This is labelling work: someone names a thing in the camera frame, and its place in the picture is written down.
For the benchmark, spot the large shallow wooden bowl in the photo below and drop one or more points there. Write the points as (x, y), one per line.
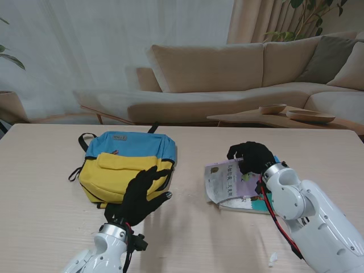
(310, 116)

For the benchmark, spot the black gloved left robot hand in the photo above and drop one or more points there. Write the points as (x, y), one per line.
(139, 202)

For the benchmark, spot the white paper scrap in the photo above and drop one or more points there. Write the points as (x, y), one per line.
(273, 258)

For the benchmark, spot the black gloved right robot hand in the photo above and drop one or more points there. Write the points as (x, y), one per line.
(256, 156)

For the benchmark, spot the tall green leafy plant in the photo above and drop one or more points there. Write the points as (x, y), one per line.
(280, 36)

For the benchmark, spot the dark green long-leaf plant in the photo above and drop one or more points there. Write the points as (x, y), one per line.
(14, 60)

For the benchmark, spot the blue cover book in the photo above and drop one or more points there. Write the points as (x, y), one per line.
(276, 158)

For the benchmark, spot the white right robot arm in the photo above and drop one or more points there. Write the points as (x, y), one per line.
(312, 213)

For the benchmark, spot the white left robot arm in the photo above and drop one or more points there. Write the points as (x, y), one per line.
(108, 250)

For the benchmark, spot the beige cushion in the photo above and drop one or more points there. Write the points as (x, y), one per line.
(351, 71)

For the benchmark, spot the small wooden bowl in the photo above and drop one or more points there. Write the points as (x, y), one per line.
(273, 109)

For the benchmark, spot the teal cover book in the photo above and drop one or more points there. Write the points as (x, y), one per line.
(247, 204)

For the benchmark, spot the beige curtain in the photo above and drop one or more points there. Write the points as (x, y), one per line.
(250, 22)

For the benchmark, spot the grey cushion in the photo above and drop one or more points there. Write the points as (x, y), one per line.
(327, 59)

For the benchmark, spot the purple cover book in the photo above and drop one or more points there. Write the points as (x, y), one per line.
(224, 182)

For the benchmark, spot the beige sofa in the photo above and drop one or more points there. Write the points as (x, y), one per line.
(199, 71)

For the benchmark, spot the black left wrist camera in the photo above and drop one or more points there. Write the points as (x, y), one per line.
(140, 243)

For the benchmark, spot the blue and yellow school bag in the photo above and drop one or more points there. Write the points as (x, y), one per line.
(128, 165)

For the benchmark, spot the brown plant pot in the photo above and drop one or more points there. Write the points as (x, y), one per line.
(11, 108)

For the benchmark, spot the wooden coffee table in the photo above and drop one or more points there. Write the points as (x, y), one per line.
(241, 118)

